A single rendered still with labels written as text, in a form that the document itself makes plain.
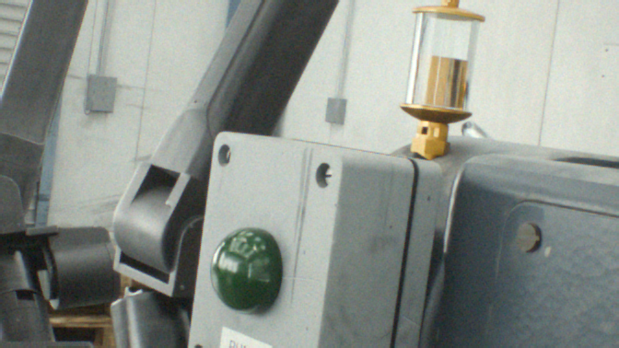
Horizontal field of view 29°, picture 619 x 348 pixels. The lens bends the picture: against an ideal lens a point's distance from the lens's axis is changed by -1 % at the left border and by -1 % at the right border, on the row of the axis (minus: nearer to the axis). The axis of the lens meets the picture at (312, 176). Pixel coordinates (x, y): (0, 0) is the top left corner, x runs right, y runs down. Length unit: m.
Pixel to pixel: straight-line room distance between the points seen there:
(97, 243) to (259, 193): 0.72
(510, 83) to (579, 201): 7.12
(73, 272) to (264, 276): 0.71
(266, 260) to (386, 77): 7.95
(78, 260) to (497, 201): 0.74
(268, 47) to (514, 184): 0.46
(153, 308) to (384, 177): 0.46
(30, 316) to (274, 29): 0.37
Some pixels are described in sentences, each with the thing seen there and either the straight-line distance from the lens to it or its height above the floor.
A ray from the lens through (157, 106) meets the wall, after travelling 9.09.
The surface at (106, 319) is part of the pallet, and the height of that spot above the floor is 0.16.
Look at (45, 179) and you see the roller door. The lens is 8.61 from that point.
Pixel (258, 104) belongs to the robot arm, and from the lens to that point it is 0.83.
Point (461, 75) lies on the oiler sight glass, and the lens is 0.46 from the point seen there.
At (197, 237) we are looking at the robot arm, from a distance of 0.80.
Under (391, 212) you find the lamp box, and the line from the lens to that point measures 0.39.
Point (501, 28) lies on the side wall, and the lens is 7.62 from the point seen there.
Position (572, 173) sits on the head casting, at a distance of 0.39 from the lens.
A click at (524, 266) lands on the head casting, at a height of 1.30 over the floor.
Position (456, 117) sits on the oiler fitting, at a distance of 0.46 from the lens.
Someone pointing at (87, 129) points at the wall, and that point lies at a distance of 8.82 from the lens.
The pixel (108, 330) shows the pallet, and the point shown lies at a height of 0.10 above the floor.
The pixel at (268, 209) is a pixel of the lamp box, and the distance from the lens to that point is 0.41.
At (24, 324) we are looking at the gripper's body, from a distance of 1.06.
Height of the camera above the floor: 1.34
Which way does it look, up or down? 3 degrees down
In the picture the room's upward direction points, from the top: 8 degrees clockwise
